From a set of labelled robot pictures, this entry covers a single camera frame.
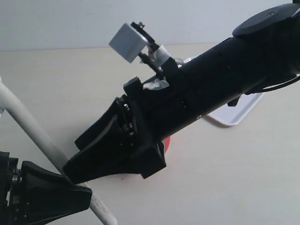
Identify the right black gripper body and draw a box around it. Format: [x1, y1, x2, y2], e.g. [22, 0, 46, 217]
[115, 77, 199, 179]

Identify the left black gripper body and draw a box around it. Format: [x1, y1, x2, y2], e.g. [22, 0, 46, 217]
[0, 151, 23, 225]

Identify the white drumstick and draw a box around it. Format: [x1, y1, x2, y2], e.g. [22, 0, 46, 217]
[0, 82, 118, 225]

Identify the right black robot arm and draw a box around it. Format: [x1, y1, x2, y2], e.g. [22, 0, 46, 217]
[63, 0, 300, 184]

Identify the small red drum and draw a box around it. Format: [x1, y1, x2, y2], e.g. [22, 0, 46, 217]
[163, 136, 171, 153]

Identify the white plastic tray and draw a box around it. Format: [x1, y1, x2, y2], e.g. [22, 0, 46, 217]
[203, 93, 264, 128]

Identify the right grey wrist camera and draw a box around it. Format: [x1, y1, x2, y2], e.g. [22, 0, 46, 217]
[109, 22, 155, 63]

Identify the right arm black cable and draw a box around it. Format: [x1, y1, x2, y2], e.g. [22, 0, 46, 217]
[246, 74, 300, 96]

